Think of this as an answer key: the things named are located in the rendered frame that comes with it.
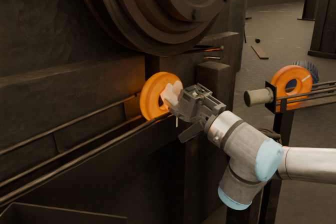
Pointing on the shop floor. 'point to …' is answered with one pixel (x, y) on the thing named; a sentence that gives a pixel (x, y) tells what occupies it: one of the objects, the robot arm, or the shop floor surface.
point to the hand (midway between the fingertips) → (162, 92)
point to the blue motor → (309, 72)
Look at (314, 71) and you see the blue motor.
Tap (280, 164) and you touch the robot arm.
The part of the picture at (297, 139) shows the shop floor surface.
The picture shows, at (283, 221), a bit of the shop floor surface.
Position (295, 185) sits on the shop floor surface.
